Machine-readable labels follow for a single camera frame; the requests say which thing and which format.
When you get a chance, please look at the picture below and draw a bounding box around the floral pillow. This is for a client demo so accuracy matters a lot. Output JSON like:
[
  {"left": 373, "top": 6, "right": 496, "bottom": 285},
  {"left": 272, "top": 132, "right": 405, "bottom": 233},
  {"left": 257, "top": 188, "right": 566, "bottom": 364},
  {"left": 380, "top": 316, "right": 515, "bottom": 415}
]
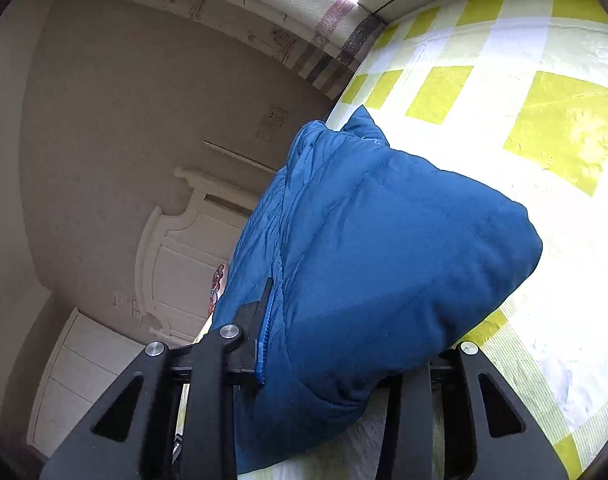
[{"left": 208, "top": 264, "right": 229, "bottom": 317}]

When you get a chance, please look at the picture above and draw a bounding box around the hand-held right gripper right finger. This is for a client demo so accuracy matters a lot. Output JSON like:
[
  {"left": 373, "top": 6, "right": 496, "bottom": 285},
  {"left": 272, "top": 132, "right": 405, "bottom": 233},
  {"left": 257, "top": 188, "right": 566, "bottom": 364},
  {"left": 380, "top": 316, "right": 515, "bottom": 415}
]
[{"left": 376, "top": 341, "right": 569, "bottom": 480}]

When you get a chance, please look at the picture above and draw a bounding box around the white wooden headboard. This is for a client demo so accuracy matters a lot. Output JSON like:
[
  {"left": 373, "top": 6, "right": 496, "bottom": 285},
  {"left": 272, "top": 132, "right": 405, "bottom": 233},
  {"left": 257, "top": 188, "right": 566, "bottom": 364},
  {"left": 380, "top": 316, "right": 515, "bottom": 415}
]
[{"left": 135, "top": 167, "right": 257, "bottom": 343}]

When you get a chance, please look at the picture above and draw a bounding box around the wall switch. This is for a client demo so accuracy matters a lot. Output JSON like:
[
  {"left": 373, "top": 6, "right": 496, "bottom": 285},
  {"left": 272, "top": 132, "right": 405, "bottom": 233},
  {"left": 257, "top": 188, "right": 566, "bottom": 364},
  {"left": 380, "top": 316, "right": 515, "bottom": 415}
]
[{"left": 111, "top": 290, "right": 145, "bottom": 321}]

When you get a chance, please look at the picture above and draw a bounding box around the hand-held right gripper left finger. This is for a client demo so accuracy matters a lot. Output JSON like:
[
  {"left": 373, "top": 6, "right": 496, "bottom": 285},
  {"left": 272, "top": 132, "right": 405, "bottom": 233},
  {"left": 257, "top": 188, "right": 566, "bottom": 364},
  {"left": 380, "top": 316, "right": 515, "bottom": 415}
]
[{"left": 40, "top": 277, "right": 275, "bottom": 480}]

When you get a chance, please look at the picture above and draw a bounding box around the blue puffer jacket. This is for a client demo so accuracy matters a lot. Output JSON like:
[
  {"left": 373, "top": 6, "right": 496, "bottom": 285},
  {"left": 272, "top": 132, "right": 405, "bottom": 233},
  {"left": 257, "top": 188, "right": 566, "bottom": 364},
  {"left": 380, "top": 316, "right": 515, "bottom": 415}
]
[{"left": 208, "top": 105, "right": 543, "bottom": 476}]

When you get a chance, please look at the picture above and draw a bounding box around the metal rod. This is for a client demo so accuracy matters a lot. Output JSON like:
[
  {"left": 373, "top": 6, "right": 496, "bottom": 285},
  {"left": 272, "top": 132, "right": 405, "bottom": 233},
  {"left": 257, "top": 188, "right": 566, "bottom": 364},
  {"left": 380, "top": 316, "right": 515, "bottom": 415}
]
[{"left": 203, "top": 141, "right": 279, "bottom": 173}]

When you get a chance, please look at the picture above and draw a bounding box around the yellow checkered bed sheet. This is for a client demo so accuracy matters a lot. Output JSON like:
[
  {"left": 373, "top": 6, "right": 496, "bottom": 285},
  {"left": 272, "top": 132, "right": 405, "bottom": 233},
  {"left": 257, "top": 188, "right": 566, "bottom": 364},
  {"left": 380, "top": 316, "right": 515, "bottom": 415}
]
[{"left": 176, "top": 0, "right": 608, "bottom": 480}]

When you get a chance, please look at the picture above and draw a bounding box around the patterned striped curtain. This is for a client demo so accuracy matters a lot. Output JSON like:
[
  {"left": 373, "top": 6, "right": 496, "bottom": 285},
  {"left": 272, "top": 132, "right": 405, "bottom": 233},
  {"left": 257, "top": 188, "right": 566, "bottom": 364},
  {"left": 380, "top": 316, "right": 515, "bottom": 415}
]
[{"left": 19, "top": 0, "right": 399, "bottom": 101}]

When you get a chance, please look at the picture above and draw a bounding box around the white wardrobe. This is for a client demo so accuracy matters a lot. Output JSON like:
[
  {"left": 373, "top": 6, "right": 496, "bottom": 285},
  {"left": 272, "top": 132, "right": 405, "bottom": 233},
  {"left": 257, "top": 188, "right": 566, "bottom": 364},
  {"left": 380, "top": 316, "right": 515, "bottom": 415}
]
[{"left": 26, "top": 307, "right": 145, "bottom": 458}]

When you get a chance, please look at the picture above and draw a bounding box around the wall socket panel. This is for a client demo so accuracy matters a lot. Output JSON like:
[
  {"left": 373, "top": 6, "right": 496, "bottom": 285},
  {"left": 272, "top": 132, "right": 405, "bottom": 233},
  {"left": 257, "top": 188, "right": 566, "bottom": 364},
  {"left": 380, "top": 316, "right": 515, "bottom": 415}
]
[{"left": 255, "top": 105, "right": 289, "bottom": 142}]

